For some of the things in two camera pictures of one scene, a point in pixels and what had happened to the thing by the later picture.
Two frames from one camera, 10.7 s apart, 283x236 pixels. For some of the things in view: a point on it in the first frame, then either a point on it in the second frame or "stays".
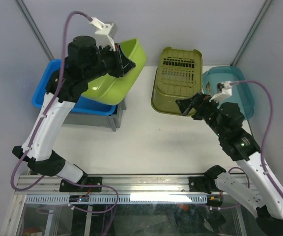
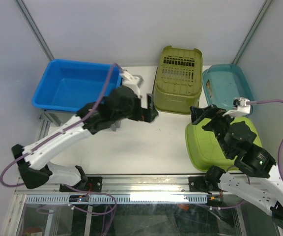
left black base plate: (65, 186) stays
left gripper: (123, 64) → (145, 115)
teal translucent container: (240, 94) stays
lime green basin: (110, 90) → (203, 151)
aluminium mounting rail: (114, 185) stays
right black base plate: (202, 184) stays
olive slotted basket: (179, 76) stays
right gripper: (203, 102) → (197, 114)
